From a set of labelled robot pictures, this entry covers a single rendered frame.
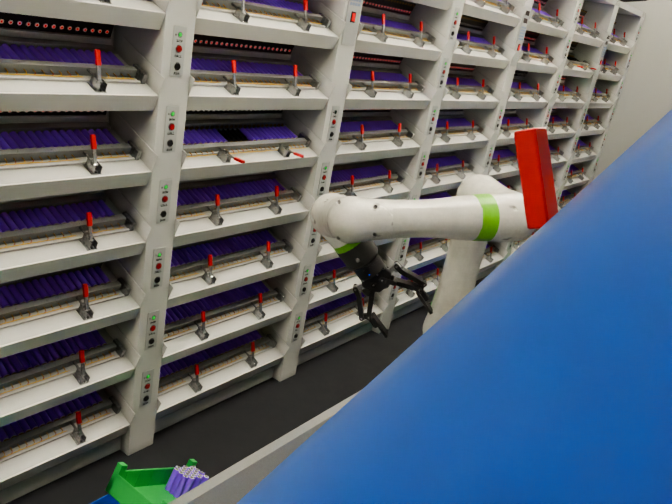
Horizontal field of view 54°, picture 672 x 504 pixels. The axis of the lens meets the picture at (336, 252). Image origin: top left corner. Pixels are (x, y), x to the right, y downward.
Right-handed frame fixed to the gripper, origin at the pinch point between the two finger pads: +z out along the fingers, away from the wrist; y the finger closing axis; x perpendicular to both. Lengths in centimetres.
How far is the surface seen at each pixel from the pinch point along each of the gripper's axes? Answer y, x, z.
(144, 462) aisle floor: 94, 0, 2
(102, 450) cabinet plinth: 101, 1, -9
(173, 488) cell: 80, 15, 5
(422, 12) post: -41, -138, -51
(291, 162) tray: 18, -57, -42
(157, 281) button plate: 56, -10, -42
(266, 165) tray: 22, -47, -47
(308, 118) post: 9, -73, -49
